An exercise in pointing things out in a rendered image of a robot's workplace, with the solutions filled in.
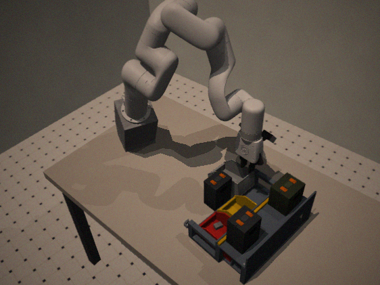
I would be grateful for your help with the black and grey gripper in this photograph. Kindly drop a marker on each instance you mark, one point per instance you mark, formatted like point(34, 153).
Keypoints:
point(249, 151)

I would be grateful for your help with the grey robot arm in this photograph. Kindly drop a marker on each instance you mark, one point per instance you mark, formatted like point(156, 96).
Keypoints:
point(158, 64)

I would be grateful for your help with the yellow flat bar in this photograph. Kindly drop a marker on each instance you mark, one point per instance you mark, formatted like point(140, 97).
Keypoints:
point(256, 210)

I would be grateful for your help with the red open bin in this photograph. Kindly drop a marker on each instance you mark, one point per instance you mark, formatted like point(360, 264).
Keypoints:
point(207, 225)

